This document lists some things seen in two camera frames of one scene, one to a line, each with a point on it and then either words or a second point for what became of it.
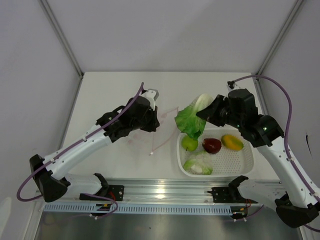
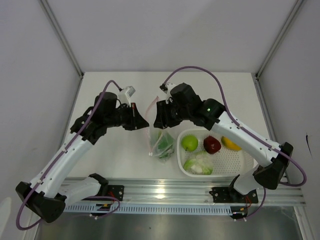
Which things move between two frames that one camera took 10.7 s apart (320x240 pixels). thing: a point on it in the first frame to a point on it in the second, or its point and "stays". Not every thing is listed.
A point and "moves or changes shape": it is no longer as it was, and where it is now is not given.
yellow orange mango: (232, 142) stays
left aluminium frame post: (47, 9) stays
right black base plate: (229, 194) stays
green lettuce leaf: (187, 120) to (165, 142)
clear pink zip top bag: (151, 141) moves or changes shape
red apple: (211, 145) stays
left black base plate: (114, 191) stays
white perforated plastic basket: (226, 163) stays
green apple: (189, 144) stays
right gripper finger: (208, 113) to (159, 122)
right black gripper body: (224, 115) to (173, 115)
